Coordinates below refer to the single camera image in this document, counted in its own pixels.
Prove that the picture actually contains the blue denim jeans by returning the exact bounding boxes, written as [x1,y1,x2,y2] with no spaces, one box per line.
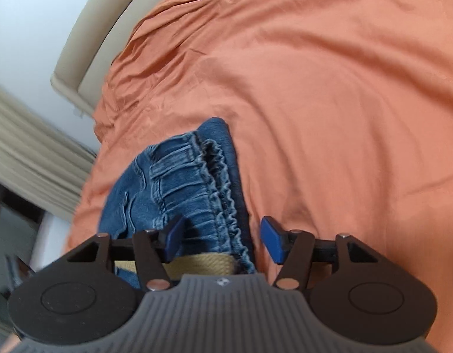
[98,118,256,281]

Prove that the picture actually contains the beige pleated curtain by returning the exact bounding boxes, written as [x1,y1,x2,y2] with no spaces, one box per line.
[0,86,96,222]

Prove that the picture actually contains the orange duvet cover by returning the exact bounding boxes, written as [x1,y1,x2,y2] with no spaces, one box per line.
[64,0,453,350]

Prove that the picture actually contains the beige upholstered headboard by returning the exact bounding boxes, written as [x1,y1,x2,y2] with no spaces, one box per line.
[50,0,161,116]

